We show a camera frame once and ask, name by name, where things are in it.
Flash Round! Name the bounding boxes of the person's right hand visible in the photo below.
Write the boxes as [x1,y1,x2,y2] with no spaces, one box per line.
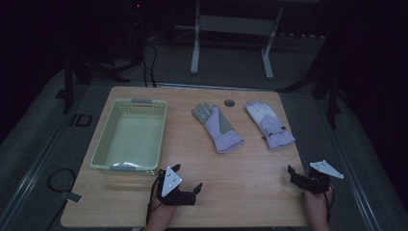
[303,187,334,219]

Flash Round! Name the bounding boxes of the purple glove with grey palm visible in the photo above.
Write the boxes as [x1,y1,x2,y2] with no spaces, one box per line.
[191,102,244,154]

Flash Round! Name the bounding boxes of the left hand-held gripper cable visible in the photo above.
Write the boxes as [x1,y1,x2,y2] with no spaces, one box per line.
[145,176,162,225]

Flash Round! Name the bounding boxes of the black hanging cables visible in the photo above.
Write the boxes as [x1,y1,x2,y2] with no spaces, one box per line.
[140,41,159,89]

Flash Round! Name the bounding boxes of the grey tape piece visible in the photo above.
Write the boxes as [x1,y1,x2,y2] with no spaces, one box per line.
[59,191,83,204]

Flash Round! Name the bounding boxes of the right hand-held gripper cable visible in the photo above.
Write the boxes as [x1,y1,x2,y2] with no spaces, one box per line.
[324,184,335,223]

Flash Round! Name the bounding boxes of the hand-held gripper cable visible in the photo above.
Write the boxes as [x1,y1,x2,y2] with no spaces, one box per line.
[324,184,335,223]
[145,176,162,225]

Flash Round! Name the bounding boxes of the black floor cable loop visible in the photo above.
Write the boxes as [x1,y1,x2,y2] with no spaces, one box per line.
[46,167,78,193]

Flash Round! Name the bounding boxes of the dark metal stand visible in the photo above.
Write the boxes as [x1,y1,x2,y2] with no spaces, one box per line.
[277,47,345,130]

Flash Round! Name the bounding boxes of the purple glove with white fingers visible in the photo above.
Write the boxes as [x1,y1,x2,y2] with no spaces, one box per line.
[244,100,296,151]

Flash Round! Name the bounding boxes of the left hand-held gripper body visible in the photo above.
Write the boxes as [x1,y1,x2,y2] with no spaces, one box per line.
[156,166,196,207]

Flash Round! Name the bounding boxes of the pale green plastic basket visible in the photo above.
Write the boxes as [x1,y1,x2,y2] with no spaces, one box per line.
[89,97,168,175]

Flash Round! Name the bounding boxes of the dark device with red light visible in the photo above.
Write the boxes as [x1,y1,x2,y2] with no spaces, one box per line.
[132,0,144,27]

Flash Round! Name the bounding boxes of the black tripod stand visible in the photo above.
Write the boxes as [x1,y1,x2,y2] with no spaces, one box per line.
[55,47,131,116]

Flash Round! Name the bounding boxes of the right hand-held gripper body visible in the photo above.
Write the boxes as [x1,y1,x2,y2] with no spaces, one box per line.
[304,159,344,195]

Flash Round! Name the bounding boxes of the white metal stand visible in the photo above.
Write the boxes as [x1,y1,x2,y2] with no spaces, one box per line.
[190,0,285,81]

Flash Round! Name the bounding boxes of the person's left hand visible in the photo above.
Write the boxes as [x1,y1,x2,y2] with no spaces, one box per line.
[149,195,178,222]

